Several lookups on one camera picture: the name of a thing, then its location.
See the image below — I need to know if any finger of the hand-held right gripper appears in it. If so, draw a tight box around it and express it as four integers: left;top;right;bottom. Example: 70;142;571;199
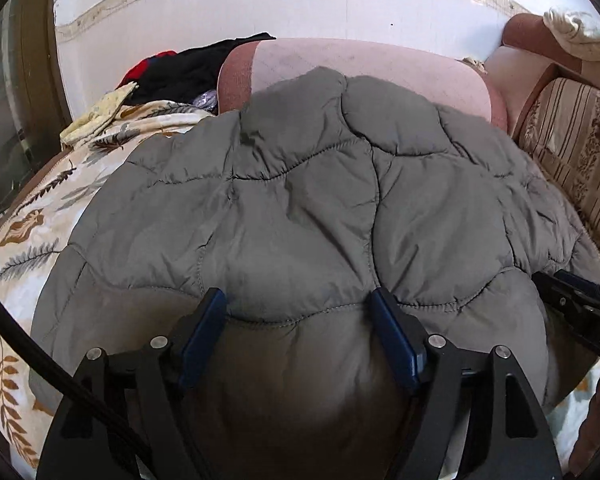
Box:
555;269;600;306
532;272;588;331

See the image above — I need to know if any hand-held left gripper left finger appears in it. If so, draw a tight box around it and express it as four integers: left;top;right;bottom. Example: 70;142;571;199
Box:
37;287;228;480

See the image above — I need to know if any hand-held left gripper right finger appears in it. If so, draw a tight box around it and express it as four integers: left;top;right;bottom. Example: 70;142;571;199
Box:
370;287;563;480

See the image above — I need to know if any grey quilted hooded jacket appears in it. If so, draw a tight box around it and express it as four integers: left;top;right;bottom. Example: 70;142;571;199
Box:
29;66;600;480

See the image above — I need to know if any person's right forearm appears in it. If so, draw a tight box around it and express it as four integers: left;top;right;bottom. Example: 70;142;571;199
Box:
569;360;600;480

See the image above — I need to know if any striped floral sofa cushion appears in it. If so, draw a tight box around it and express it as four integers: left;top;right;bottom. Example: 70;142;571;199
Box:
512;77;600;261

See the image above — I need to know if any leaf print fleece blanket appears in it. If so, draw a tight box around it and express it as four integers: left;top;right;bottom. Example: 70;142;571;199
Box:
0;100;600;471

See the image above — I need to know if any brown and pink sofa armrest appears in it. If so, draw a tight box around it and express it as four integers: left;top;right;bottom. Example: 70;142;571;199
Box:
485;12;600;136

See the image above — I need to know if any purple plastic bag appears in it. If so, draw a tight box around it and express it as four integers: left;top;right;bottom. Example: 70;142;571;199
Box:
192;89;220;111

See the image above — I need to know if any yellow patterned cloth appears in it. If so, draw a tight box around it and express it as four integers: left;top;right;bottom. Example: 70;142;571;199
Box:
60;82;141;148

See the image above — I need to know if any white crumpled cloth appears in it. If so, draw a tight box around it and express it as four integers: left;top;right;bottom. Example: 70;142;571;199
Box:
544;6;600;56

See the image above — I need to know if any black garment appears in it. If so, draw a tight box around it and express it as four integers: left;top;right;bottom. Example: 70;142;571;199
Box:
130;32;277;106

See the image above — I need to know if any red garment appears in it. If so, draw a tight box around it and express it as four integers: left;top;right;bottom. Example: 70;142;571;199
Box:
120;50;178;88

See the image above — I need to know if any wooden door with leaded glass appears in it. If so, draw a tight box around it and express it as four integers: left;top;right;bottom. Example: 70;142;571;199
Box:
0;0;71;231

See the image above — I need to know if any black cable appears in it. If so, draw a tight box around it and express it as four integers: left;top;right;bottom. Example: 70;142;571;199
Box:
0;280;151;466

